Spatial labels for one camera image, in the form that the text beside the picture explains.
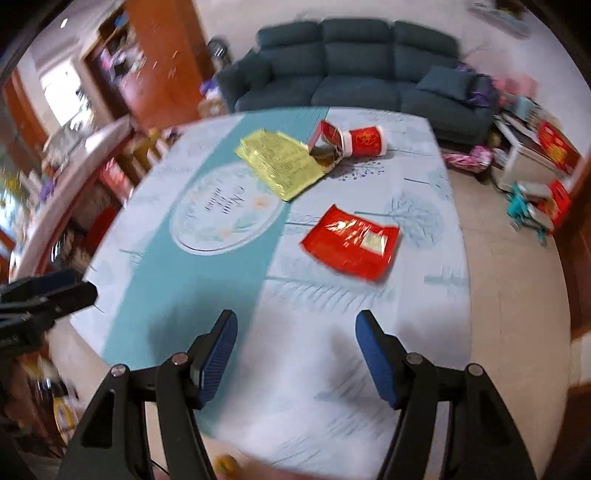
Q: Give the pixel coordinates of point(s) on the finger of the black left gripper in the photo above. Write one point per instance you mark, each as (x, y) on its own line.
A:
(55, 294)

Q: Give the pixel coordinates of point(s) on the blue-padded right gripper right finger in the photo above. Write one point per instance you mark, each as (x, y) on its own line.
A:
(482, 439)

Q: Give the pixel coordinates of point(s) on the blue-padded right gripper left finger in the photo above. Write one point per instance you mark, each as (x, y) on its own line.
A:
(111, 439)

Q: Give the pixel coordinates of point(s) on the red foil snack wrapper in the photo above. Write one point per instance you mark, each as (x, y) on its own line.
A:
(352, 245)

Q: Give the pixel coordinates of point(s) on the red torn carton box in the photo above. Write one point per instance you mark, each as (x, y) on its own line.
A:
(329, 145)

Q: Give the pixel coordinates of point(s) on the teal toy on floor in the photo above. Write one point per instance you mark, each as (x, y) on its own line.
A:
(526, 208)

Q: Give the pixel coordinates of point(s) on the cardboard box on floor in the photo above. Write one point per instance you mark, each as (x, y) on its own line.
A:
(212, 105)

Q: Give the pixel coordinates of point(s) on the wooden cabinet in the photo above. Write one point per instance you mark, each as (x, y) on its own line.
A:
(155, 53)

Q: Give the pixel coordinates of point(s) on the patterned teal white tablecloth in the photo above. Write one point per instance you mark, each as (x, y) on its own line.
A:
(202, 234)

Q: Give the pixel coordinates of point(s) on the white low shelf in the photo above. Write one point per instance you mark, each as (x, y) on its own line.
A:
(518, 158)

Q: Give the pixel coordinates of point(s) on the pink patterned bag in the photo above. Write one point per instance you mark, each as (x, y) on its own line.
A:
(477, 161)

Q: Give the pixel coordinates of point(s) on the yellow printed foil bag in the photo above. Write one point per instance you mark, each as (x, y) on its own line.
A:
(283, 163)

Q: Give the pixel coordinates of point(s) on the red gift box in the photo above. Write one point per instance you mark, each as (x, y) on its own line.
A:
(557, 147)

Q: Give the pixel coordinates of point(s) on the red paper cup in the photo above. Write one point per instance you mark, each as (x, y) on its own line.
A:
(364, 142)

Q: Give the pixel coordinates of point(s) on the purple clothing on sofa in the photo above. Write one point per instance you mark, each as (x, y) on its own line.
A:
(481, 92)

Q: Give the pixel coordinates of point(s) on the dark teal sofa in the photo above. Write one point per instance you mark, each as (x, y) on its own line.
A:
(358, 63)

